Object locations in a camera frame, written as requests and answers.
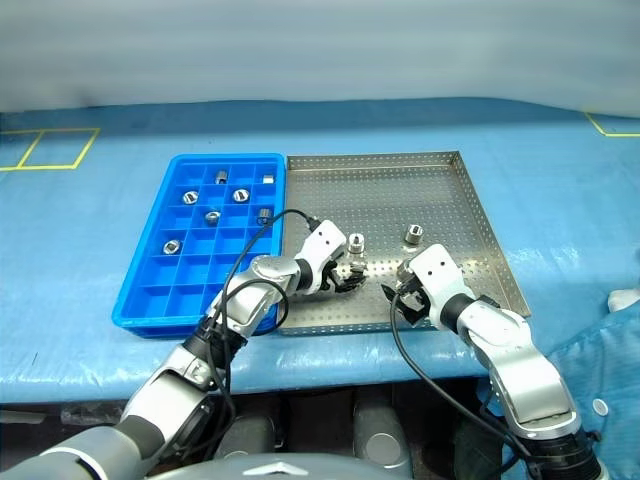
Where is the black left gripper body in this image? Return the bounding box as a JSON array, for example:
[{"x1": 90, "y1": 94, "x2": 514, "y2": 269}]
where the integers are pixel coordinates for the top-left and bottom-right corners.
[{"x1": 319, "y1": 258, "x2": 346, "y2": 294}]

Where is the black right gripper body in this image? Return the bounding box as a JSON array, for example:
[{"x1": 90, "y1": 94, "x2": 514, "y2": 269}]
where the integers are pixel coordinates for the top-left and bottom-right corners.
[{"x1": 399, "y1": 272, "x2": 430, "y2": 316}]

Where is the perforated steel tray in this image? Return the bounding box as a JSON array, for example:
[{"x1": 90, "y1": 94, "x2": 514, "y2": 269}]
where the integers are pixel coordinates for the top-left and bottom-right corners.
[{"x1": 273, "y1": 149, "x2": 532, "y2": 337}]

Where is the blue plastic compartment tray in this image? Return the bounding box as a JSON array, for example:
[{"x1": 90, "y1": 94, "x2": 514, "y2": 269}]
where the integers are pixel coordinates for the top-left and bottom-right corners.
[{"x1": 110, "y1": 152, "x2": 289, "y2": 340}]

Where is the white gloved hand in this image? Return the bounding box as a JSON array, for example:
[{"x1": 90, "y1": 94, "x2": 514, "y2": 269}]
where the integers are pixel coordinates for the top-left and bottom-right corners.
[{"x1": 607, "y1": 288, "x2": 640, "y2": 314}]

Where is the grey rounded robot leg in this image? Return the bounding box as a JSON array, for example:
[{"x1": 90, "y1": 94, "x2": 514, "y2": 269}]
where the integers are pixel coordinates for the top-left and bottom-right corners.
[
  {"x1": 214, "y1": 414, "x2": 276, "y2": 461},
  {"x1": 352, "y1": 399, "x2": 414, "y2": 476}
]

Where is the blue work coat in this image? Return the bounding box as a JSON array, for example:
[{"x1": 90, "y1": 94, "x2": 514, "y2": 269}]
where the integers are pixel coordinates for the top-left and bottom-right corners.
[{"x1": 544, "y1": 294, "x2": 640, "y2": 480}]

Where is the grey robot torso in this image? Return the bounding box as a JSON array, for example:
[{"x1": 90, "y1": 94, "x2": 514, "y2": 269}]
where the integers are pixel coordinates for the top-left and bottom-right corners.
[{"x1": 164, "y1": 452, "x2": 416, "y2": 480}]

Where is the blue plastic table cover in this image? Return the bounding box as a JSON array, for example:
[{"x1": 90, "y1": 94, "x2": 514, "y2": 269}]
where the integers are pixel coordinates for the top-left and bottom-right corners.
[{"x1": 0, "y1": 97, "x2": 640, "y2": 404}]

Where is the crumpled clear plastic film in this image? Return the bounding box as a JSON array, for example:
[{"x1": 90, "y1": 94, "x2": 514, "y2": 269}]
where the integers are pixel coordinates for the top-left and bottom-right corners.
[{"x1": 0, "y1": 404, "x2": 126, "y2": 426}]

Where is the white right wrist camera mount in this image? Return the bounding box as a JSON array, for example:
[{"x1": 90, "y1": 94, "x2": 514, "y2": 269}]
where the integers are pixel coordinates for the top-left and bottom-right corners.
[{"x1": 407, "y1": 243, "x2": 474, "y2": 331}]

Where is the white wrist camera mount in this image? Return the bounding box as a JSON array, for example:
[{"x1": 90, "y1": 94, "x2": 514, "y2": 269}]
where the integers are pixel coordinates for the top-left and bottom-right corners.
[
  {"x1": 294, "y1": 219, "x2": 349, "y2": 294},
  {"x1": 407, "y1": 243, "x2": 474, "y2": 331}
]

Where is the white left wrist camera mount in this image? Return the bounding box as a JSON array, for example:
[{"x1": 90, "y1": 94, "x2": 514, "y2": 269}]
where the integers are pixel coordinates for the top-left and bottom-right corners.
[{"x1": 294, "y1": 219, "x2": 349, "y2": 294}]

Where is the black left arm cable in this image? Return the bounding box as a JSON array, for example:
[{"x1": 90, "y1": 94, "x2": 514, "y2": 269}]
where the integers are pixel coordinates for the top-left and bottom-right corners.
[{"x1": 149, "y1": 208, "x2": 321, "y2": 464}]

